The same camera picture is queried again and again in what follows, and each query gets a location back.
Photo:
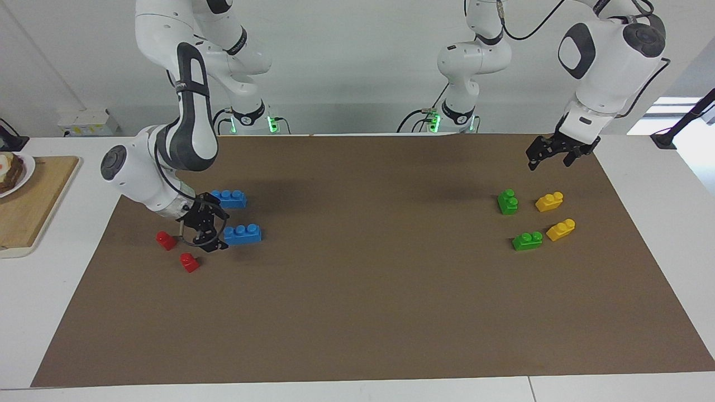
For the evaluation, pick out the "yellow two-stud toy block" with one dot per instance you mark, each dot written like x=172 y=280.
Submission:
x=561 y=229
x=549 y=201

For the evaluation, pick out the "black mounting stand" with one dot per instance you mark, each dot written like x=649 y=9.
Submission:
x=663 y=140

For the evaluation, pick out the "red single-stud toy block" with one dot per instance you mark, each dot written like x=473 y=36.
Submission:
x=166 y=240
x=189 y=262

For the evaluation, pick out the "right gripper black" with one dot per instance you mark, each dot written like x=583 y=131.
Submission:
x=204 y=205

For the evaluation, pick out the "white power socket box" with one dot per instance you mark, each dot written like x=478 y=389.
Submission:
x=84 y=123

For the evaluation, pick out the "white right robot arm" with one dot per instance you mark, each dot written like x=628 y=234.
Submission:
x=134 y=173

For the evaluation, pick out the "blue three-stud toy block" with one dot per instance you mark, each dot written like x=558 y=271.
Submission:
x=243 y=234
x=229 y=199

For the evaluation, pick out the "green block with white stickers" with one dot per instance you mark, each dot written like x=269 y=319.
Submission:
x=527 y=240

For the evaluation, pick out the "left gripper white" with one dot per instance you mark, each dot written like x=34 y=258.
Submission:
x=578 y=131

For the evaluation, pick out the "brown paper table mat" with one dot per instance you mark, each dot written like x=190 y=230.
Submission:
x=357 y=307

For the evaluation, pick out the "white plate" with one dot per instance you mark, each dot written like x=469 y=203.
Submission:
x=29 y=167

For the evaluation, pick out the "plain green two-stud block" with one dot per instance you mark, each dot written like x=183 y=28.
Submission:
x=508 y=201

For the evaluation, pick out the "wooden cutting board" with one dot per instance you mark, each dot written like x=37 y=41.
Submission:
x=33 y=212

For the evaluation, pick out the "black clamp device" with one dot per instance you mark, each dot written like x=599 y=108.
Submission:
x=8 y=137

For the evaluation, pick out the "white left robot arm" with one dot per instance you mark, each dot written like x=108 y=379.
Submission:
x=609 y=72

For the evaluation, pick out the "toasted bread with egg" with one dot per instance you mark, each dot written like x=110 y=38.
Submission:
x=10 y=173

